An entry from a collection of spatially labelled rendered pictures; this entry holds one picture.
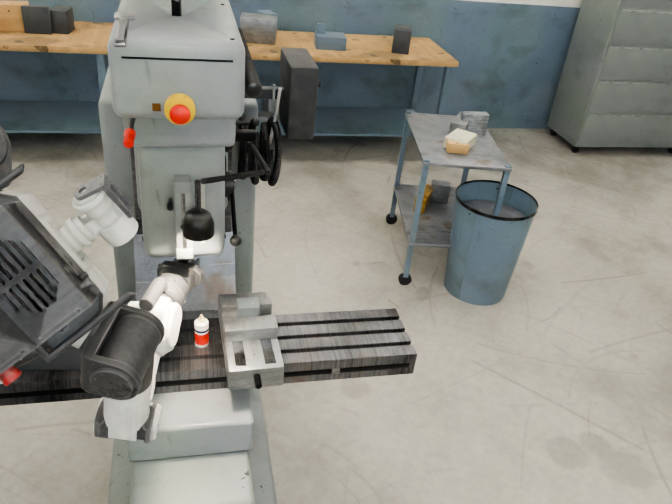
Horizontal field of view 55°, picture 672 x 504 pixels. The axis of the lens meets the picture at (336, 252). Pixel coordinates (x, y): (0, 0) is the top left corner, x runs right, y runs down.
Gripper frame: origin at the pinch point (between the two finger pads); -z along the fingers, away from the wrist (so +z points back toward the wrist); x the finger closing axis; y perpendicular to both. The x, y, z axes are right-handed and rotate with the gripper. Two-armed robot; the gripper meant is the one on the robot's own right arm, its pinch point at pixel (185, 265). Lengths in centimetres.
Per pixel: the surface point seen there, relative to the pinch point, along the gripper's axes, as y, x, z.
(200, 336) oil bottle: 23.2, -4.1, 1.0
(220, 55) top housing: -63, -15, 19
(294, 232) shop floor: 121, 4, -235
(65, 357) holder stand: 22.9, 27.8, 17.9
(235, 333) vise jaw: 17.8, -15.0, 3.9
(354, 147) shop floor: 120, -22, -397
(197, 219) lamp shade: -26.2, -9.9, 19.8
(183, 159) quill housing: -35.1, -3.4, 8.8
